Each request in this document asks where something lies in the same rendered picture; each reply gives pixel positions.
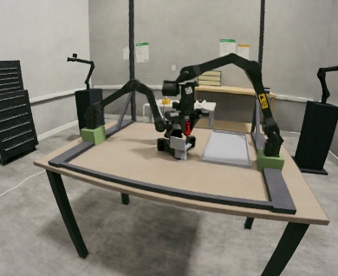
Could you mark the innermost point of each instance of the red screwdriver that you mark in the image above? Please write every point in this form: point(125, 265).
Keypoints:
point(187, 129)

